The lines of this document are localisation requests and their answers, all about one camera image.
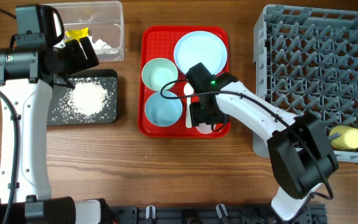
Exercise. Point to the white tissue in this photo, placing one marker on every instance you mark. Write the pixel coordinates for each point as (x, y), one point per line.
(101, 47)

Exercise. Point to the grey dishwasher rack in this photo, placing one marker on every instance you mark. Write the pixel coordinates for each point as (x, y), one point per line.
(307, 62)

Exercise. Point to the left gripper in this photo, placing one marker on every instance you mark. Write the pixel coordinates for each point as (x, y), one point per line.
(74, 53)

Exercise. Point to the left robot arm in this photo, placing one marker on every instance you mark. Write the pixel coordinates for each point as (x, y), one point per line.
(28, 69)

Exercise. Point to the light blue rice bowl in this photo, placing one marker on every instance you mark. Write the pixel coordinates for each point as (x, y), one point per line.
(163, 112)

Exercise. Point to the clear plastic bin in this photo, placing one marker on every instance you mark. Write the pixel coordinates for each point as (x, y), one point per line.
(105, 20)

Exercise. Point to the white rice pile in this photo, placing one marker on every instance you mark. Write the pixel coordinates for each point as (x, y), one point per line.
(87, 98)

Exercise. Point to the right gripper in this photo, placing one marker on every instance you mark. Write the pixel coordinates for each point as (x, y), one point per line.
(197, 117)

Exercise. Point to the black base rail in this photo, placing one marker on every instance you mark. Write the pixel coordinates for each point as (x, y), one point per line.
(246, 214)

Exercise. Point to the red serving tray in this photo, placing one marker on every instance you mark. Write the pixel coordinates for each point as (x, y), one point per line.
(159, 42)

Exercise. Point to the light blue plate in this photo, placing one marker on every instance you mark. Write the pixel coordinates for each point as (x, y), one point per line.
(200, 47)

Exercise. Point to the black plastic tray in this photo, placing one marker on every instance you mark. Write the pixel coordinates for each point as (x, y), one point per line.
(104, 93)

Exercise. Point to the yellow plastic cup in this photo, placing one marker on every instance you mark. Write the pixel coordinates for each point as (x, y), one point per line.
(344, 137)

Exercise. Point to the green small bowl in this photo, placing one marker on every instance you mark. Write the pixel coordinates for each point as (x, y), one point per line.
(158, 72)

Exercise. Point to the yellow foil wrapper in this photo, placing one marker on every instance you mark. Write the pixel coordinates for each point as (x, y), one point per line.
(76, 34)

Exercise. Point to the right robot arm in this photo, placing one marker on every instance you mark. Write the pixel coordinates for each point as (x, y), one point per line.
(300, 152)

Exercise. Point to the white plastic spoon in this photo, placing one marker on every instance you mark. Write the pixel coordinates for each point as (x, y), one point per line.
(188, 90)

